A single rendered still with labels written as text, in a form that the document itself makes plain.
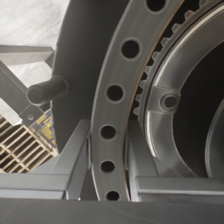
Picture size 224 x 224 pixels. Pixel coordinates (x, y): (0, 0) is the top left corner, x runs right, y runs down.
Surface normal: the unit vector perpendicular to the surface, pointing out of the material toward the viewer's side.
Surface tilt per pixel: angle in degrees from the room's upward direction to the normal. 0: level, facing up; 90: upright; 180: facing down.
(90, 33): 90
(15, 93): 90
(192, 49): 90
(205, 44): 90
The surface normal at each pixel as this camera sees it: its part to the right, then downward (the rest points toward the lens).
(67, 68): -0.02, 0.30
